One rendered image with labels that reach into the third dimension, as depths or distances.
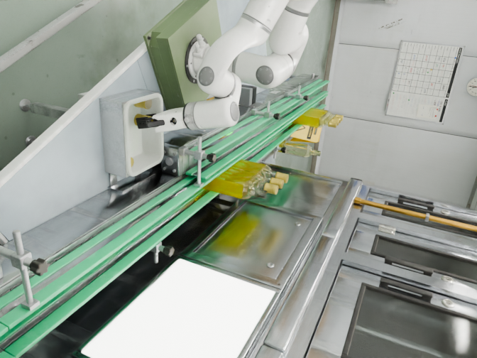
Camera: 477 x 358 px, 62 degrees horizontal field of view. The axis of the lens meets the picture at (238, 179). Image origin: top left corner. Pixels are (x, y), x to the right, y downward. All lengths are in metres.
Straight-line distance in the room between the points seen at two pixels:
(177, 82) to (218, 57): 0.36
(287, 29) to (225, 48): 0.27
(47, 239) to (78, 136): 0.28
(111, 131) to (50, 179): 0.21
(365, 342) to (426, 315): 0.23
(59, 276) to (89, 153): 0.38
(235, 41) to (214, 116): 0.19
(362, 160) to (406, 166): 0.73
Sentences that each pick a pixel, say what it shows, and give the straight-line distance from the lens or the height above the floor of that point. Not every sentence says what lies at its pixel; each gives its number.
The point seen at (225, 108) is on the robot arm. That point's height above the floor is 1.11.
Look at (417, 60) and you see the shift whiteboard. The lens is 7.02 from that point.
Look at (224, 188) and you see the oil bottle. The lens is 1.40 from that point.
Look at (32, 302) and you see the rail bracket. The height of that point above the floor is 0.96.
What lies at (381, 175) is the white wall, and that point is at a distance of 7.50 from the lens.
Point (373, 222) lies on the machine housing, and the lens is 1.65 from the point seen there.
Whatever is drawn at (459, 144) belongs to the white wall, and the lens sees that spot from 7.29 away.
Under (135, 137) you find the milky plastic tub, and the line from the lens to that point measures 1.29.
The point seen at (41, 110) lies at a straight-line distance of 1.88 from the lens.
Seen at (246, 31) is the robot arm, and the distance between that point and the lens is 1.03.
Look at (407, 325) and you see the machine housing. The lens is 1.23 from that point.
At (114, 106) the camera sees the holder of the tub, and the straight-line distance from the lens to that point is 1.14.
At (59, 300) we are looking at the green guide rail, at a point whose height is 0.91.
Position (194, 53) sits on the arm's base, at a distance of 1.35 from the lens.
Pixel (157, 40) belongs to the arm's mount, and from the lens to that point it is 1.28.
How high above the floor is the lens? 1.54
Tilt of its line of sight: 21 degrees down
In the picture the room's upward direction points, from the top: 104 degrees clockwise
